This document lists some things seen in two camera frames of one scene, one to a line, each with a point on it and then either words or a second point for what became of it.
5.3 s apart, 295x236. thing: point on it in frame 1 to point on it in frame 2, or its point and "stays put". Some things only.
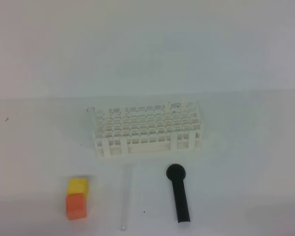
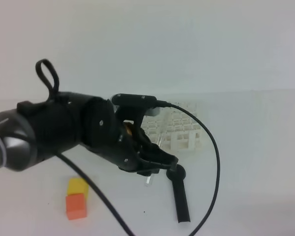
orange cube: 75,206 stays put
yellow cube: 77,185 stays put
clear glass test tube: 126,196 to 150,178
